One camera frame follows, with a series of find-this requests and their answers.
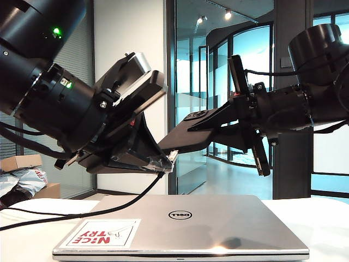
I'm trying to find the black left camera bracket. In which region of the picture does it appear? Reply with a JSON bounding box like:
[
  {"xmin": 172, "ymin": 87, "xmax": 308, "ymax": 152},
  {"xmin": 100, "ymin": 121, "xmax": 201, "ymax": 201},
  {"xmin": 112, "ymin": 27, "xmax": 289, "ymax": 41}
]
[{"xmin": 94, "ymin": 56, "xmax": 145, "ymax": 96}]

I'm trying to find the white NICE TRY sticker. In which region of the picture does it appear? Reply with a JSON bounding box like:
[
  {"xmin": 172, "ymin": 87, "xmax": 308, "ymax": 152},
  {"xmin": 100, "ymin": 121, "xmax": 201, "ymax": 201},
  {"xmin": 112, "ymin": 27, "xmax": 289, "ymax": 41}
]
[{"xmin": 60, "ymin": 218, "xmax": 142, "ymax": 248}]

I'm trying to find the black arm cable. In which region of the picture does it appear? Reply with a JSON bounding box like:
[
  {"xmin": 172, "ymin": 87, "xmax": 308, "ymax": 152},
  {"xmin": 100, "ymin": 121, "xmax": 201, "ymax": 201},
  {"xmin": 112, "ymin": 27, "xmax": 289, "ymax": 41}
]
[
  {"xmin": 0, "ymin": 121, "xmax": 68, "ymax": 162},
  {"xmin": 245, "ymin": 69, "xmax": 299, "ymax": 78}
]

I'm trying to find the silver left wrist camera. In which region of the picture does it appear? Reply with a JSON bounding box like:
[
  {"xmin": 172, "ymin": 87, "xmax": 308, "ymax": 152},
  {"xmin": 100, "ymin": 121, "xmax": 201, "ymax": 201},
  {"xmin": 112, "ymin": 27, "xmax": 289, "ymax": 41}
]
[{"xmin": 127, "ymin": 51, "xmax": 152, "ymax": 75}]

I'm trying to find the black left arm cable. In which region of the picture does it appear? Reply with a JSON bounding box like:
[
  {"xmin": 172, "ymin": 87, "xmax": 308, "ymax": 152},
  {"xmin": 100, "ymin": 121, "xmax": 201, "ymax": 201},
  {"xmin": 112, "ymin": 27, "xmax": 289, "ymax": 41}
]
[{"xmin": 0, "ymin": 121, "xmax": 68, "ymax": 162}]

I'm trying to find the black plastic bag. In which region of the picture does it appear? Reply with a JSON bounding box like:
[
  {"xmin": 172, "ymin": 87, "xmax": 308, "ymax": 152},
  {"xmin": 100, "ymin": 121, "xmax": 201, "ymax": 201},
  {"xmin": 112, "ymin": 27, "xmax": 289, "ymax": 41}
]
[{"xmin": 0, "ymin": 185, "xmax": 35, "ymax": 207}]

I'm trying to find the silver Dell laptop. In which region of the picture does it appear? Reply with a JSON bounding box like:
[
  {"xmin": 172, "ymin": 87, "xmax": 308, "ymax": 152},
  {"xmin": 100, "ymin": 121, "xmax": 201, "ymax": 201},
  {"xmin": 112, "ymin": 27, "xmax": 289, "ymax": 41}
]
[{"xmin": 52, "ymin": 194, "xmax": 311, "ymax": 261}]

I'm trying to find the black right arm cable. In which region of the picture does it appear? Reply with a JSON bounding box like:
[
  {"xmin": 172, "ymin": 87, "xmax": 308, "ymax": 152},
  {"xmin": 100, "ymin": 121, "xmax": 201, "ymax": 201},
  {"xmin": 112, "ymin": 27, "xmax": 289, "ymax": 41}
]
[{"xmin": 245, "ymin": 69, "xmax": 299, "ymax": 78}]

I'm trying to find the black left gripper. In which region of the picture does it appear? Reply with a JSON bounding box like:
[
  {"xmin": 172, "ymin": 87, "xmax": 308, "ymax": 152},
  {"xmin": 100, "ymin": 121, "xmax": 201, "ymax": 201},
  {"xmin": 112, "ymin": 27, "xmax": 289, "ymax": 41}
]
[{"xmin": 54, "ymin": 70, "xmax": 175, "ymax": 175}]

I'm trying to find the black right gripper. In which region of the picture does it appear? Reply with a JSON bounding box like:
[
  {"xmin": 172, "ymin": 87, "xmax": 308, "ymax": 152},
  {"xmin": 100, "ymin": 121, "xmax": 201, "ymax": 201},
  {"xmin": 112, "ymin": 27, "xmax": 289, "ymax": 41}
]
[{"xmin": 188, "ymin": 54, "xmax": 279, "ymax": 177}]

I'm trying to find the black braided charging cable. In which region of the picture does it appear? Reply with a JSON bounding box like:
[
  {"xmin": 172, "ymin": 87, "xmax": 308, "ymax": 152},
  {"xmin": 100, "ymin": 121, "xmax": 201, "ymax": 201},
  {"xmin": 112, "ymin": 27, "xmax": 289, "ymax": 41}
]
[{"xmin": 0, "ymin": 149, "xmax": 180, "ymax": 231}]

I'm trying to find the thin black cable silver plug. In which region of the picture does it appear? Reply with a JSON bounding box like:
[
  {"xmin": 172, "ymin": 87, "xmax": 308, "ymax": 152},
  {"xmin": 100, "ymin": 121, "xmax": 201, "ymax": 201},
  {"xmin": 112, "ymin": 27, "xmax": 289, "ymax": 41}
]
[{"xmin": 0, "ymin": 207, "xmax": 85, "ymax": 219}]

